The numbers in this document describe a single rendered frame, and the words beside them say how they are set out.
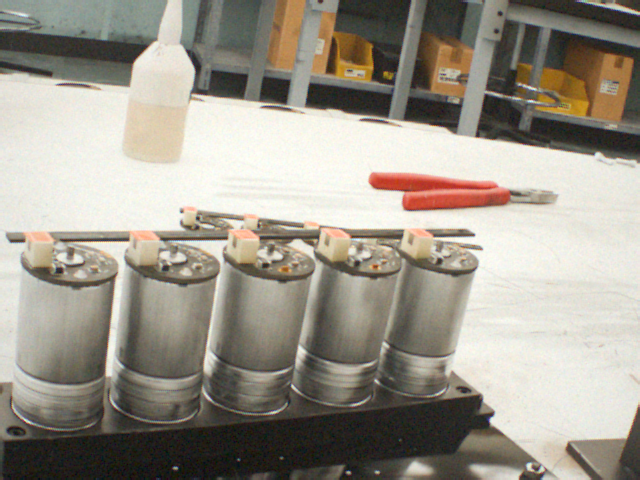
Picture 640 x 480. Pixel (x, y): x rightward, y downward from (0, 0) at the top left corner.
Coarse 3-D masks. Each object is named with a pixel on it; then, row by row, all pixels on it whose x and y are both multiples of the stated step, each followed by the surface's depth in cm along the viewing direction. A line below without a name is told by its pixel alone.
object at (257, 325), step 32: (224, 288) 28; (256, 288) 28; (288, 288) 28; (224, 320) 29; (256, 320) 28; (288, 320) 28; (224, 352) 29; (256, 352) 28; (288, 352) 29; (224, 384) 29; (256, 384) 29; (288, 384) 29
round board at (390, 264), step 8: (352, 240) 31; (368, 248) 31; (376, 248) 31; (384, 248) 31; (320, 256) 30; (376, 256) 30; (384, 256) 31; (392, 256) 31; (328, 264) 29; (336, 264) 29; (344, 264) 29; (352, 264) 29; (360, 264) 29; (368, 264) 30; (384, 264) 30; (392, 264) 30; (400, 264) 30; (352, 272) 29; (360, 272) 29; (368, 272) 29; (376, 272) 29; (384, 272) 29; (392, 272) 30
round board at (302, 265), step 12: (288, 252) 29; (300, 252) 30; (240, 264) 28; (252, 264) 28; (264, 264) 28; (276, 264) 28; (288, 264) 29; (300, 264) 29; (312, 264) 29; (264, 276) 28; (276, 276) 28; (288, 276) 28; (300, 276) 28
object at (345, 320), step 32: (352, 256) 30; (320, 288) 30; (352, 288) 29; (384, 288) 30; (320, 320) 30; (352, 320) 30; (384, 320) 30; (320, 352) 30; (352, 352) 30; (320, 384) 30; (352, 384) 30
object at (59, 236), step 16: (16, 240) 27; (64, 240) 27; (80, 240) 28; (96, 240) 28; (112, 240) 28; (128, 240) 28; (160, 240) 29; (176, 240) 29; (192, 240) 29; (208, 240) 30; (224, 240) 30
